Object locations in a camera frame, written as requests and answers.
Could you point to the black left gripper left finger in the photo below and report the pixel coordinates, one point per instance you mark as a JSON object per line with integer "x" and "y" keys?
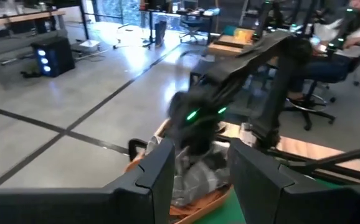
{"x": 121, "y": 205}

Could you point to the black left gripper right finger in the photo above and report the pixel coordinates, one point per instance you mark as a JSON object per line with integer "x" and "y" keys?
{"x": 292, "y": 205}

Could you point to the grey white-grid towel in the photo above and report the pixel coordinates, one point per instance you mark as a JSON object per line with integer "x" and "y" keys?
{"x": 198, "y": 180}

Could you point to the orange plastic basket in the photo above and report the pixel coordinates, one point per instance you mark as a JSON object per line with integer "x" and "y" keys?
{"x": 208, "y": 211}

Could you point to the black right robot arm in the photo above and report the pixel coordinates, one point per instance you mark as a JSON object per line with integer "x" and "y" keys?
{"x": 245, "y": 65}

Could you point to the black clamp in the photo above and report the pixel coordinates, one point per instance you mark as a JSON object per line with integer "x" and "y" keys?
{"x": 130, "y": 149}

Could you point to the green table mat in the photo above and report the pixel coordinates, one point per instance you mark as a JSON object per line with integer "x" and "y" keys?
{"x": 226, "y": 214}

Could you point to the wooden desk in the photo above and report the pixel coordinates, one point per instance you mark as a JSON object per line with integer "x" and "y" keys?
{"x": 226, "y": 48}

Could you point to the black office chair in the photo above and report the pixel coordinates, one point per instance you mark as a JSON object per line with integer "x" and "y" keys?
{"x": 310, "y": 105}

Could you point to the black desk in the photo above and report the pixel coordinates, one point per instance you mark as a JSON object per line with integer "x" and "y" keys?
{"x": 180, "y": 13}

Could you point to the person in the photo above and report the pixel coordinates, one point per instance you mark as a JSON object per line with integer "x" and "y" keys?
{"x": 323, "y": 70}

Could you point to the white box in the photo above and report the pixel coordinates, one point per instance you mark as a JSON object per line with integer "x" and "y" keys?
{"x": 88, "y": 46}

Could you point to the black computer tower blue lights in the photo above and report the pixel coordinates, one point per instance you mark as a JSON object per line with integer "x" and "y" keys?
{"x": 55, "y": 59}

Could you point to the wooden-top table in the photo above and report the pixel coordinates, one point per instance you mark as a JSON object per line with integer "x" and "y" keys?
{"x": 18, "y": 17}

